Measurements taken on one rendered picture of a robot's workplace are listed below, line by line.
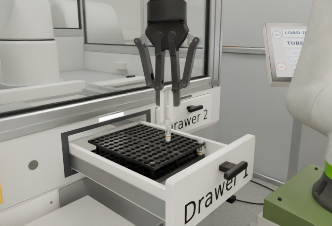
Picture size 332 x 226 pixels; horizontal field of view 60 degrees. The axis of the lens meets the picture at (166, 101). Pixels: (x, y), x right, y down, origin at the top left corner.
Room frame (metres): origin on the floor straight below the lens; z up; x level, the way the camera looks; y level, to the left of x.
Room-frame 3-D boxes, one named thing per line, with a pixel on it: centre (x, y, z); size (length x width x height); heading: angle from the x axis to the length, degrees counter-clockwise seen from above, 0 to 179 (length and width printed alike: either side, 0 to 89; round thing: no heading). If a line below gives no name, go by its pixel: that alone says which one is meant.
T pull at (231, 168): (0.50, -0.12, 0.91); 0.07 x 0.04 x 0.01; 138
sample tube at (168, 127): (0.56, 0.00, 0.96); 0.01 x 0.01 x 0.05
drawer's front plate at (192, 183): (0.52, -0.10, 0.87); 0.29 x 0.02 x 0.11; 138
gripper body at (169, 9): (0.56, 0.00, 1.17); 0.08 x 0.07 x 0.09; 75
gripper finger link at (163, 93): (0.57, 0.00, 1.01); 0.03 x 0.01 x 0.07; 165
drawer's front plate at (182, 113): (0.96, -0.07, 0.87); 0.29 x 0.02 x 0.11; 138
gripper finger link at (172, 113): (0.56, -0.01, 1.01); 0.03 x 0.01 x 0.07; 165
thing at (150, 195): (0.65, 0.05, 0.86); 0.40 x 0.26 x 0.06; 48
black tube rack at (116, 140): (0.65, 0.05, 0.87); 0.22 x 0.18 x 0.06; 48
